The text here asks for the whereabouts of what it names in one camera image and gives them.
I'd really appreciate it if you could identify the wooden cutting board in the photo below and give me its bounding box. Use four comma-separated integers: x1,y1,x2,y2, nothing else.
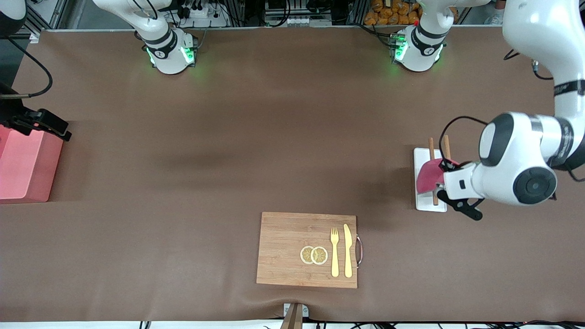
256,212,364,289

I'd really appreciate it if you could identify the white rectangular tray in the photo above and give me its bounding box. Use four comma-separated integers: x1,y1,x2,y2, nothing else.
414,147,448,213

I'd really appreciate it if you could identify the white power strip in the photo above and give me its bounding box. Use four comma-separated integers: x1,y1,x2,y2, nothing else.
176,0,229,28

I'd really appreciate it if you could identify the yellow fork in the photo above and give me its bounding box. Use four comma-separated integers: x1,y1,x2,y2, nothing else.
330,227,340,278

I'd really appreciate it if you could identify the large table cover mat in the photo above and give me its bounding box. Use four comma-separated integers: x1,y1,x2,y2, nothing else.
0,27,585,323

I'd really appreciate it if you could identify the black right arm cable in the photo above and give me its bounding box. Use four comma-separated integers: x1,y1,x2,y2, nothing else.
0,37,53,99

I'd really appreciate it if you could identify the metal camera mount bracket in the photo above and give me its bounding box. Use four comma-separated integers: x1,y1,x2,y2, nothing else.
282,303,309,329

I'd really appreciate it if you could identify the yellow knife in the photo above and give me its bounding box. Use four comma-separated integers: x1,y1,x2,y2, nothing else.
343,223,353,278

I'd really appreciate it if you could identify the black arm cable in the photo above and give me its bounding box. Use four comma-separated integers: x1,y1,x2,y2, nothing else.
440,116,489,170
0,37,53,99

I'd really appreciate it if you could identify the pink box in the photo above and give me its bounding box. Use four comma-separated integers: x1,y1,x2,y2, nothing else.
0,123,64,204

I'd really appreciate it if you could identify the pile of orange items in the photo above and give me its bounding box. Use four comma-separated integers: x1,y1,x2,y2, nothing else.
364,0,423,26

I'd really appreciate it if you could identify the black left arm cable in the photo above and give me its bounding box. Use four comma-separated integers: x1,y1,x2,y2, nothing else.
440,116,489,170

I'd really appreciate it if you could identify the pink microfibre cloth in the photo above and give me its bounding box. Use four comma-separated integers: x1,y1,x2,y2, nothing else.
417,159,460,193

